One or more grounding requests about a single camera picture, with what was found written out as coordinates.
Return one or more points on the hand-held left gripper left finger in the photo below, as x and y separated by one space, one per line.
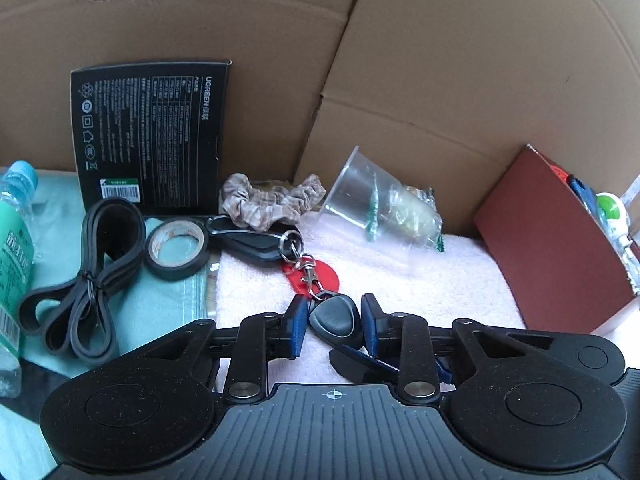
297 330

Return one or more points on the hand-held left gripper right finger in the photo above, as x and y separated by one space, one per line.
370 330

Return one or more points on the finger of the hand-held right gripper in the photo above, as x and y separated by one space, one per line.
360 367

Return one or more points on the black car key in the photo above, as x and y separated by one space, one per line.
332 317

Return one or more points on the brown cardboard box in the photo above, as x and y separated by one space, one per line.
530 240

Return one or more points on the orange silicone brush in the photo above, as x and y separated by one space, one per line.
559 171

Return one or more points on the red key tag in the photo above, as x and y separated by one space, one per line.
327 272

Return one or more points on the white towel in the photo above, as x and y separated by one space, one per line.
450 280

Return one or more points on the black key fob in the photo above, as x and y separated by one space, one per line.
250 245

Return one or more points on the clear snack packet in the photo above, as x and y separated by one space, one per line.
415 212

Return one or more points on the black tape roll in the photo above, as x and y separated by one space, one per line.
195 255

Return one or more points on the beige scrunchie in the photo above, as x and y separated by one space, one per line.
260 205

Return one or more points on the clear plastic cup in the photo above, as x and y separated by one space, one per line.
360 195

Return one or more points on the teal cloth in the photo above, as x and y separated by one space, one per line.
160 305

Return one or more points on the green and white device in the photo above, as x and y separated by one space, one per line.
612 212

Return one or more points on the black rubber band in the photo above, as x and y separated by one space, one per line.
115 230

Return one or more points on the black product box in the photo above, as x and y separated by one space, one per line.
150 135

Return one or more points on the cardboard box walls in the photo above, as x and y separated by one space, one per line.
400 60

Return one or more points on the green label water bottle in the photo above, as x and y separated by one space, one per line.
12 270

